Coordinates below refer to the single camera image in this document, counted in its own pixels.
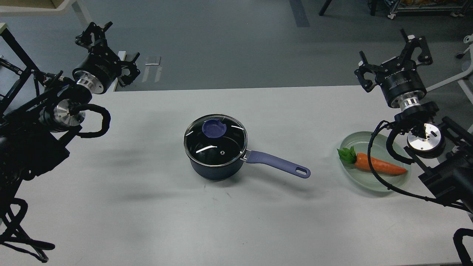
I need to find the metal wheeled cart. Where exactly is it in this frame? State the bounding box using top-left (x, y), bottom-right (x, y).
top-left (387, 0), bottom-right (472, 20)

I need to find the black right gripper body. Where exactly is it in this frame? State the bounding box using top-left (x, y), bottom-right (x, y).
top-left (377, 62), bottom-right (427, 108)

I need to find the white office chair base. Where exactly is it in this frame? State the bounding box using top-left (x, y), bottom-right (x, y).
top-left (425, 34), bottom-right (473, 106)

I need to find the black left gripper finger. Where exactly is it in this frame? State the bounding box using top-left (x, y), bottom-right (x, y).
top-left (75, 21), bottom-right (113, 56)
top-left (117, 52), bottom-right (140, 87)

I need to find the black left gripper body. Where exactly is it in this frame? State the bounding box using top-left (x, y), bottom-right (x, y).
top-left (72, 55), bottom-right (121, 95)

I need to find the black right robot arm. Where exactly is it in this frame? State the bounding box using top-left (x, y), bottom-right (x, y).
top-left (354, 29), bottom-right (473, 213)

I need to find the orange toy carrot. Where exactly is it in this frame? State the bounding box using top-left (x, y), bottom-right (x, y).
top-left (337, 146), bottom-right (407, 176)

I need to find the black metal rack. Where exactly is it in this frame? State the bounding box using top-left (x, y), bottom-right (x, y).
top-left (0, 23), bottom-right (40, 114)

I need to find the white desk frame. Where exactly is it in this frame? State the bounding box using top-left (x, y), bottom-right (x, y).
top-left (0, 0), bottom-right (127, 92)

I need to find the dark blue saucepan purple handle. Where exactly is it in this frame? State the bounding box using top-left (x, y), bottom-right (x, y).
top-left (184, 115), bottom-right (311, 181)

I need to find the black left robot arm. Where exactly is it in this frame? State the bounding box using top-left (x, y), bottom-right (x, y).
top-left (0, 22), bottom-right (140, 263)

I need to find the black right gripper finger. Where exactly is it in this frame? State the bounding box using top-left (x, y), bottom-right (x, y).
top-left (354, 51), bottom-right (385, 93)
top-left (398, 29), bottom-right (433, 67)

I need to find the glass lid purple knob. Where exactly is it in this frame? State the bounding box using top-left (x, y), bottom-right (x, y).
top-left (183, 114), bottom-right (248, 167)

